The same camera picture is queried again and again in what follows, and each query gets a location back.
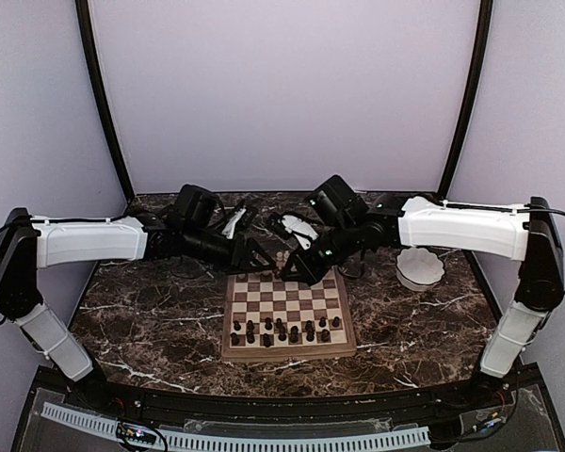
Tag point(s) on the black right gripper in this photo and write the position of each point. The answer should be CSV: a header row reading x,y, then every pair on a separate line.
x,y
308,273

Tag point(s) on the dark piece back corner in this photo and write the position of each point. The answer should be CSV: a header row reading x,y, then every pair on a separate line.
x,y
235,336

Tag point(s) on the black corner post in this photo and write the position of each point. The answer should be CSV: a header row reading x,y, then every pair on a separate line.
x,y
96,80
483,26

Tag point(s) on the white scalloped bowl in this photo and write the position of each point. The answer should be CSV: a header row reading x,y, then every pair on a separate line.
x,y
419,269

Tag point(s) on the left black corner post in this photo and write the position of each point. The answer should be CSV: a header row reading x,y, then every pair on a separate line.
x,y
96,80

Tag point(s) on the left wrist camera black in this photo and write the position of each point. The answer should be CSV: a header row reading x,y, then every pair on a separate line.
x,y
194,205

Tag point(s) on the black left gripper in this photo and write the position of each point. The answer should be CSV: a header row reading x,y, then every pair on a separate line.
x,y
242,265

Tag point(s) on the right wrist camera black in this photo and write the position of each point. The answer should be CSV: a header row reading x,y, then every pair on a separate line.
x,y
336,204

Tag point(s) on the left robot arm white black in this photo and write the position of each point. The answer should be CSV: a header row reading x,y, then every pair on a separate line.
x,y
29,243

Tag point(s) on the white slotted cable duct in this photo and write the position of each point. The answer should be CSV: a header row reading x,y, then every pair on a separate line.
x,y
213,436

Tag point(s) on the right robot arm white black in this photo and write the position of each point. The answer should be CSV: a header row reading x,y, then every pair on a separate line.
x,y
525,233

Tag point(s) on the black front rail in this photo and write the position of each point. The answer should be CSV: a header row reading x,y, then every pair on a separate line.
x,y
171,407

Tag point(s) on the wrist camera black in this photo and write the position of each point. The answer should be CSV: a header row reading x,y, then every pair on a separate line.
x,y
336,204
194,205

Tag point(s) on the dark tall piece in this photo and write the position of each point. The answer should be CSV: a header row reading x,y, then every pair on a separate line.
x,y
310,334
294,335
266,340

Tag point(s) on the wooden chess board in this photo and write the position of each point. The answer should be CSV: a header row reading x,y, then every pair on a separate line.
x,y
258,296

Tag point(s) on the right black corner post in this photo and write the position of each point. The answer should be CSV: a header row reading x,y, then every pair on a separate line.
x,y
483,26

